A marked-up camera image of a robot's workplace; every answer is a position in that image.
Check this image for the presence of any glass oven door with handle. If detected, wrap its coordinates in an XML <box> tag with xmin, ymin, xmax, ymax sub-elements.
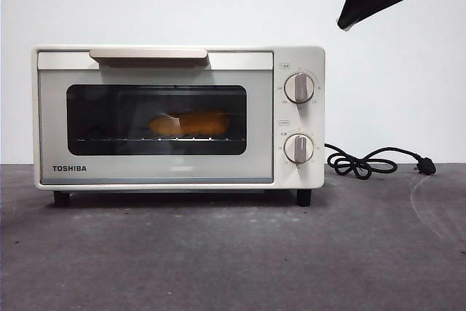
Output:
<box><xmin>37</xmin><ymin>48</ymin><xmax>275</xmax><ymax>185</ymax></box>

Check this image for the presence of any cream toaster oven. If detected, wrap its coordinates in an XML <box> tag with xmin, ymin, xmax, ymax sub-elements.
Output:
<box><xmin>33</xmin><ymin>44</ymin><xmax>326</xmax><ymax>208</ymax></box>

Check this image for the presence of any cream temperature knob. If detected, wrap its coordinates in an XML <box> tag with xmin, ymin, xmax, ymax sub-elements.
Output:
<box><xmin>283</xmin><ymin>72</ymin><xmax>316</xmax><ymax>105</ymax></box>

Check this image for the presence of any cream timer knob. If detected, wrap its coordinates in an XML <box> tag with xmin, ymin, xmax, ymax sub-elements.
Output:
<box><xmin>283</xmin><ymin>133</ymin><xmax>315</xmax><ymax>165</ymax></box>

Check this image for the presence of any black power cord with plug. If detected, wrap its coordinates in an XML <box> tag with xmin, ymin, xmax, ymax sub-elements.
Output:
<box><xmin>324</xmin><ymin>142</ymin><xmax>437</xmax><ymax>181</ymax></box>

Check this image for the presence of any metal wire oven rack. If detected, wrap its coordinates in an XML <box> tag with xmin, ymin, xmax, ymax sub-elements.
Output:
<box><xmin>68</xmin><ymin>137</ymin><xmax>247</xmax><ymax>143</ymax></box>

